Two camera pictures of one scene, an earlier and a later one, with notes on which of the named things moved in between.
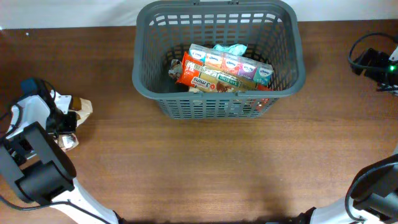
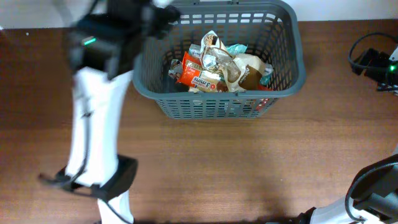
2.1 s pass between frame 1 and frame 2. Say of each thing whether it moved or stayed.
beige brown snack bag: stayed
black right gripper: stayed
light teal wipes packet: stayed
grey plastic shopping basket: stayed
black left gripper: moved
